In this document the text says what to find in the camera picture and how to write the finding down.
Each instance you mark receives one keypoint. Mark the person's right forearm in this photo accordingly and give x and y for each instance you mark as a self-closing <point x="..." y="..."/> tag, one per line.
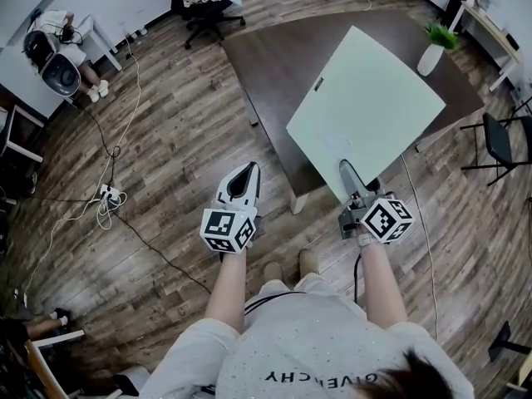
<point x="384" y="285"/>

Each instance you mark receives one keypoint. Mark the person's right leg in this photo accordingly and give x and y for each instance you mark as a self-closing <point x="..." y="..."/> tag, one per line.
<point x="311" y="280"/>

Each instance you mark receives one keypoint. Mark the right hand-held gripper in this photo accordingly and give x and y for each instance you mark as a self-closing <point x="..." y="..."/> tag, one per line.
<point x="386" y="220"/>

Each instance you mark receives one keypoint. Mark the white round appliance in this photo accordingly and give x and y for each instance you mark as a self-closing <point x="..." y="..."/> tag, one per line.
<point x="54" y="65"/>

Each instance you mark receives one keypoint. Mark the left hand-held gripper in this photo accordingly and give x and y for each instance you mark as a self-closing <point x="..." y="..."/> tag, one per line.
<point x="226" y="227"/>

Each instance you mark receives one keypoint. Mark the green plant in white vase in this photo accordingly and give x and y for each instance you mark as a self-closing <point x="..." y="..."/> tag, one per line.
<point x="432" y="56"/>

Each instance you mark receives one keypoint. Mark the black folding chair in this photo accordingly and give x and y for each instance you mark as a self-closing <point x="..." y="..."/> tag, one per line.
<point x="503" y="144"/>

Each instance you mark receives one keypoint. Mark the black office chair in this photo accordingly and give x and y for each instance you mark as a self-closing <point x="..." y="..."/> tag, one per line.
<point x="203" y="15"/>

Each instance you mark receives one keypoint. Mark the person's left shoe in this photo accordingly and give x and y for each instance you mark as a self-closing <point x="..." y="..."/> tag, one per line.
<point x="273" y="272"/>

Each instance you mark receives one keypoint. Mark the person's shoe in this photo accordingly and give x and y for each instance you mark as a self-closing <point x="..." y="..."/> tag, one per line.
<point x="309" y="261"/>
<point x="273" y="272"/>

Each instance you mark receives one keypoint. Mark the person's grey t-shirt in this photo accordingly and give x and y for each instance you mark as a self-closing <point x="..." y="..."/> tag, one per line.
<point x="307" y="347"/>

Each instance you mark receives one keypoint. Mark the white power strip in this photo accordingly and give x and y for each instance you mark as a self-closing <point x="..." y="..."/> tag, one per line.
<point x="111" y="191"/>

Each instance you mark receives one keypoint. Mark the white metal table frame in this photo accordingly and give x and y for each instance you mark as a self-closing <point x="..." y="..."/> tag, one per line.
<point x="21" y="144"/>

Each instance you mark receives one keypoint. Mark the black stand base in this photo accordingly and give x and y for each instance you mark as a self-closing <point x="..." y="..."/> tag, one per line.
<point x="505" y="343"/>

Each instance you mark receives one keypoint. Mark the light wooden table white legs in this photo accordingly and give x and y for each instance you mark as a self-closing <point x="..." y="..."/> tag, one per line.
<point x="494" y="35"/>

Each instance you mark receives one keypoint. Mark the person's left forearm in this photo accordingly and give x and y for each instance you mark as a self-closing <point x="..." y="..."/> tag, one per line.
<point x="226" y="289"/>

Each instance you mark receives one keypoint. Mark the wooden table white frame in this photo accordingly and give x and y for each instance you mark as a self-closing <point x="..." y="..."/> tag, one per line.
<point x="54" y="343"/>

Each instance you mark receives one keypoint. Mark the person's right shoe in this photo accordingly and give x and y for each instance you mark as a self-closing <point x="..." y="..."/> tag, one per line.
<point x="309" y="261"/>

